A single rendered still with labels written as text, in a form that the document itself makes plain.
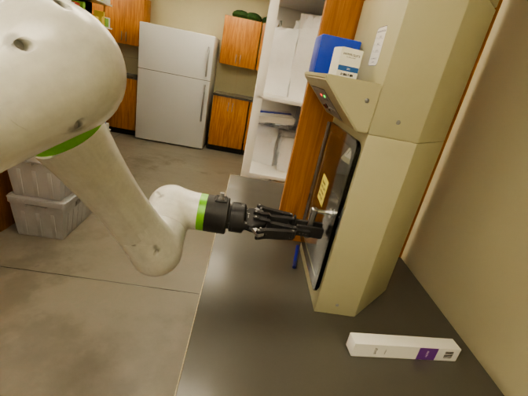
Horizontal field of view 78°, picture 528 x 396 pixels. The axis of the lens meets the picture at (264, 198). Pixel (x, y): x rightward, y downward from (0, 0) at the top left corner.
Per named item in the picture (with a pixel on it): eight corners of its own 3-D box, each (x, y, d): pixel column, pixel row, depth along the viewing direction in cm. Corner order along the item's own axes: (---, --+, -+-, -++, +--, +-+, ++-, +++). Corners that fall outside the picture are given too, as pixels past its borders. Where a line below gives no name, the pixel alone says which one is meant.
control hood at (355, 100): (334, 113, 98) (342, 78, 94) (368, 134, 68) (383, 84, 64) (296, 106, 97) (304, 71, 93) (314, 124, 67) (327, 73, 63)
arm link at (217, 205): (207, 220, 87) (200, 240, 79) (211, 181, 82) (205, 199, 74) (229, 223, 88) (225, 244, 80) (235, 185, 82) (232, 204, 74)
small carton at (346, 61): (347, 78, 77) (354, 51, 75) (356, 80, 73) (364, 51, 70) (328, 75, 76) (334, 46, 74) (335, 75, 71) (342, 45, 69)
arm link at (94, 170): (114, 107, 53) (55, 118, 55) (82, 151, 45) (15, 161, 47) (195, 241, 78) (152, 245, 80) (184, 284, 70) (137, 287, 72)
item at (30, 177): (100, 177, 292) (100, 141, 280) (64, 204, 236) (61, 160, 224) (52, 170, 288) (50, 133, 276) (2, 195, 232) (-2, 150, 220)
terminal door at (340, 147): (302, 236, 112) (331, 120, 98) (316, 294, 84) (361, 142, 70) (299, 236, 112) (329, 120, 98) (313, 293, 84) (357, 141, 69)
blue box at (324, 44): (342, 78, 92) (351, 44, 89) (351, 80, 83) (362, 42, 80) (308, 71, 92) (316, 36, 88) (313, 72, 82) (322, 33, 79)
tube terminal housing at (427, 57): (367, 258, 117) (451, 20, 89) (405, 324, 87) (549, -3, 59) (298, 247, 115) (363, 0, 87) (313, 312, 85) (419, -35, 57)
